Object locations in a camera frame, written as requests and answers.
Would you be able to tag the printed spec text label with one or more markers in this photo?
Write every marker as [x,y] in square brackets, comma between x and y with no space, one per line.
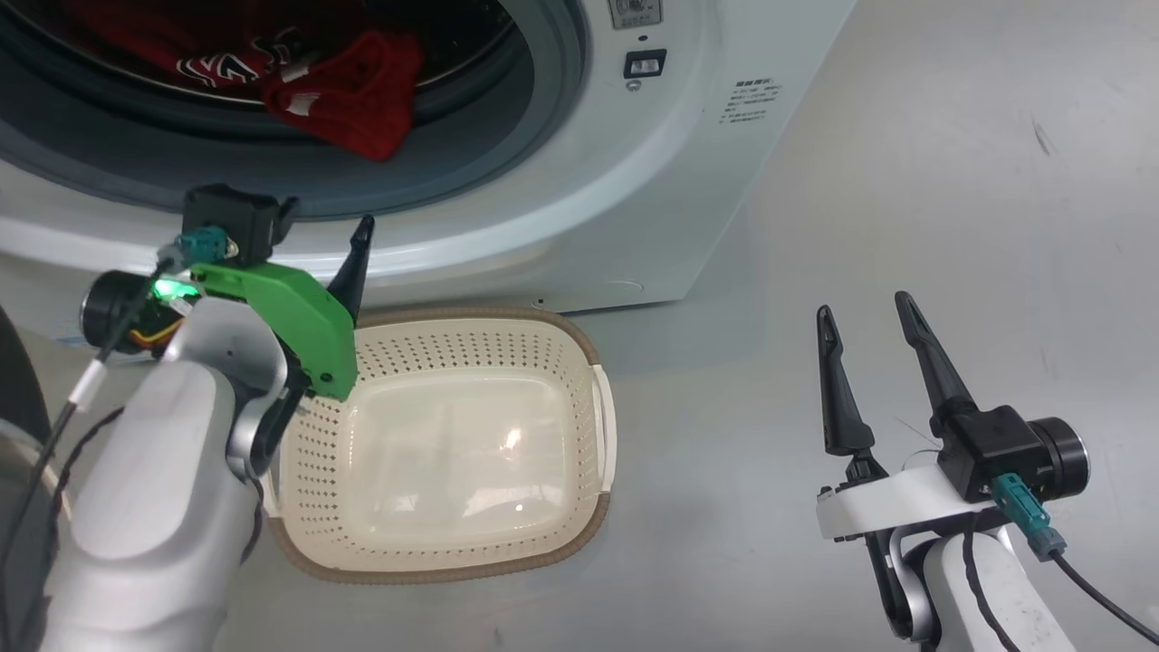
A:
[751,101]

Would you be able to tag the round black glass washer door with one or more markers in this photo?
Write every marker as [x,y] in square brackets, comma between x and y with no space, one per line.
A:
[18,380]

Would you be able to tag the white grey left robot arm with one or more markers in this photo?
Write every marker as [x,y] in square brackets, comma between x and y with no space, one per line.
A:
[163,507]

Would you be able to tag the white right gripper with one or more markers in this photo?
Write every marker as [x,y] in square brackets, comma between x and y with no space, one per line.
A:
[887,503]

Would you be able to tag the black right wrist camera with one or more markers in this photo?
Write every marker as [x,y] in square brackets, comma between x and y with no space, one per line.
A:
[996,444]

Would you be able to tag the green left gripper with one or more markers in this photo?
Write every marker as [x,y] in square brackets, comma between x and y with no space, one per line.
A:
[308,326]

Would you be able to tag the cream perforated laundry basket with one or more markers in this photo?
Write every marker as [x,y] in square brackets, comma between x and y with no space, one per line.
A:
[453,453]

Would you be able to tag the grey warning sticker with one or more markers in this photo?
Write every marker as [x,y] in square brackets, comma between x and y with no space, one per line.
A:
[634,13]

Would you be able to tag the red jersey with white trim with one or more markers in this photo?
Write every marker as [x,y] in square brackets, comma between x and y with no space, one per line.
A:
[362,100]

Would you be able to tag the white front-load washing machine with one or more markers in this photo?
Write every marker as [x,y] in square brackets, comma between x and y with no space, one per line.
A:
[634,199]

